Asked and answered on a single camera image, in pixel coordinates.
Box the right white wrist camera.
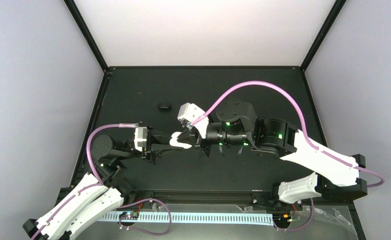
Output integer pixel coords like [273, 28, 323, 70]
[177, 102, 210, 139]

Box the purple cable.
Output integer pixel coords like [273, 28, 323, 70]
[29, 122, 173, 240]
[190, 80, 386, 232]

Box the left back frame post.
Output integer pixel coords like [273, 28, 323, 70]
[64, 0, 109, 72]

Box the black earbud charging case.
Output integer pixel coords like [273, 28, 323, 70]
[158, 102, 172, 111]

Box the right back frame post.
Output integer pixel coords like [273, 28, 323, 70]
[300, 0, 347, 72]

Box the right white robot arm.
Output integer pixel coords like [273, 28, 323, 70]
[170, 97, 368, 210]

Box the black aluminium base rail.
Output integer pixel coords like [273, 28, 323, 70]
[123, 186, 293, 213]

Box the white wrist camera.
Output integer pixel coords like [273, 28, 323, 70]
[133, 127, 148, 152]
[177, 102, 210, 139]

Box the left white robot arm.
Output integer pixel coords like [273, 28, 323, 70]
[22, 123, 193, 240]

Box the white oval case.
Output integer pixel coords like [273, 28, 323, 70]
[169, 131, 194, 149]

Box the frame post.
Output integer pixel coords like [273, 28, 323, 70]
[300, 0, 347, 72]
[64, 0, 109, 72]

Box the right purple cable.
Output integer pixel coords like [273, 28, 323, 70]
[190, 80, 386, 232]

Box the light blue slotted cable duct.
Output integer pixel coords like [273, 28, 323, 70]
[98, 211, 274, 226]

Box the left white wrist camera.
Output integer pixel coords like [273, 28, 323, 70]
[133, 127, 148, 152]

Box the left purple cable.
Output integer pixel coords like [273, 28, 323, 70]
[29, 122, 173, 240]

